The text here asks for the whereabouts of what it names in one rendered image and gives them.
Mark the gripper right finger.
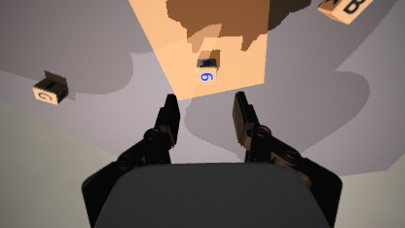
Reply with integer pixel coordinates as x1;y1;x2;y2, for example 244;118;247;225
233;92;343;228

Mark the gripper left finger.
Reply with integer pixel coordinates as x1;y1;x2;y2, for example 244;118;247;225
82;94;180;228

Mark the orange flat mat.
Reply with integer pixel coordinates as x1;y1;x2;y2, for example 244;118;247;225
129;0;270;100

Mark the tan block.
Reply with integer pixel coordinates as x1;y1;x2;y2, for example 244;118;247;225
197;58;217;85
33;78;68;104
318;0;373;23

